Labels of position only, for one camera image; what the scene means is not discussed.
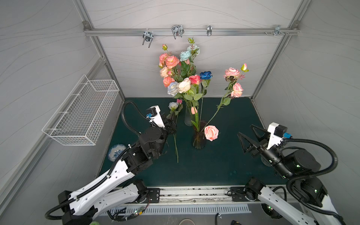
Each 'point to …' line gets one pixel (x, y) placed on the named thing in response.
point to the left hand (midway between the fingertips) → (168, 113)
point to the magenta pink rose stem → (179, 101)
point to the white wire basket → (80, 119)
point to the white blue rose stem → (173, 107)
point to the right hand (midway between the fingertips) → (246, 129)
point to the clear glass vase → (189, 116)
